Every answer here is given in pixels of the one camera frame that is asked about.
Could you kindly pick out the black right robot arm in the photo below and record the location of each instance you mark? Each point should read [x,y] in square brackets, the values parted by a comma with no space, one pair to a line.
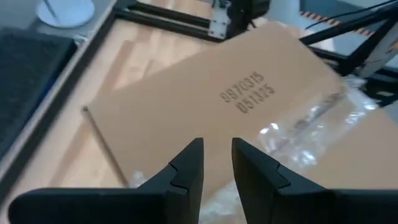
[248,9]

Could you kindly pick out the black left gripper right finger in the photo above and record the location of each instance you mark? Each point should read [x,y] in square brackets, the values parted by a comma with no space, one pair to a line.
[267,193]

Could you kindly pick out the brown cardboard shipping box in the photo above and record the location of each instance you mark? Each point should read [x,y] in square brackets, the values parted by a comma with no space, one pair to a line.
[192,105]

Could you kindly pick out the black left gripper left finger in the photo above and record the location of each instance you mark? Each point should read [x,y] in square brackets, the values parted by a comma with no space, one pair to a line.
[174,193]

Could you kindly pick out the white round base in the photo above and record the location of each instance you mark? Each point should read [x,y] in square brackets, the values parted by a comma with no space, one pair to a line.
[66,12]

